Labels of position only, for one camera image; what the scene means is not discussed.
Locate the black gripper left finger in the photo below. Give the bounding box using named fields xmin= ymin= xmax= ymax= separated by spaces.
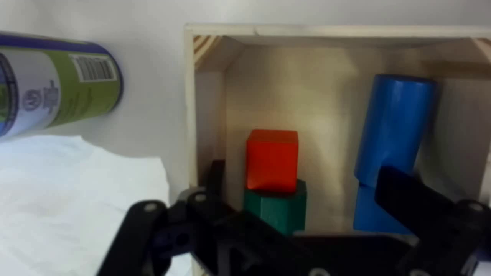
xmin=96 ymin=158 xmax=297 ymax=276

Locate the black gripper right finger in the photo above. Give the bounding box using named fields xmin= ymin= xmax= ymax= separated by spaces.
xmin=375 ymin=165 xmax=491 ymax=276

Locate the green hexagonal wooden block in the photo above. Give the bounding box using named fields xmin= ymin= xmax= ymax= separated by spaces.
xmin=243 ymin=178 xmax=309 ymax=236

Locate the blue wooden block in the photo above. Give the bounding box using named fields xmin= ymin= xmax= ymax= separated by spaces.
xmin=352 ymin=182 xmax=413 ymax=236

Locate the light wooden box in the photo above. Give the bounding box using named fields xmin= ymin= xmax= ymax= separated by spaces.
xmin=183 ymin=21 xmax=491 ymax=236

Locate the white cloth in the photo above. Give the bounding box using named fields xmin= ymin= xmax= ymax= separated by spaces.
xmin=0 ymin=133 xmax=174 ymax=276

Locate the blue wooden cylinder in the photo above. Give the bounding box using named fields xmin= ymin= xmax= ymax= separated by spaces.
xmin=353 ymin=73 xmax=442 ymax=188

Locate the red wooden cube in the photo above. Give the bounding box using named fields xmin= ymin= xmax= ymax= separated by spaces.
xmin=244 ymin=127 xmax=300 ymax=194

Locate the green labelled can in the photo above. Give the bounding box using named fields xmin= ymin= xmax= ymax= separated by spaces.
xmin=0 ymin=30 xmax=126 ymax=141

